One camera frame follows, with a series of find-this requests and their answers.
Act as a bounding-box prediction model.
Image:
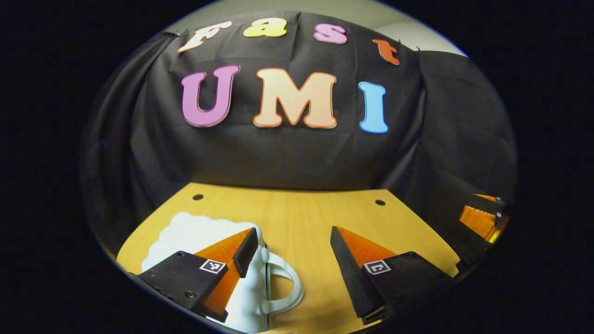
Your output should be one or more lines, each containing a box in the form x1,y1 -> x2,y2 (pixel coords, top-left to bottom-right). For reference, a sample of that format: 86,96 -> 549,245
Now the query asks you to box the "black backdrop cloth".
79,10 -> 518,279

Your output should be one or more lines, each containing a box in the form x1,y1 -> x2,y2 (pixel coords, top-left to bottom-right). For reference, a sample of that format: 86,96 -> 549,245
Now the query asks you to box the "white cloud-shaped suitcase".
141,212 -> 304,334

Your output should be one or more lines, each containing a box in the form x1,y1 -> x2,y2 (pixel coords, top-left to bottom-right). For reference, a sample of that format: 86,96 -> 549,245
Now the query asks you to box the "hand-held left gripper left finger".
137,227 -> 259,324

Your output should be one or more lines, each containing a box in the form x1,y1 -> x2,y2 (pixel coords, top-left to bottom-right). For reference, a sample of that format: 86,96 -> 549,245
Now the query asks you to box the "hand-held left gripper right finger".
330,226 -> 458,325

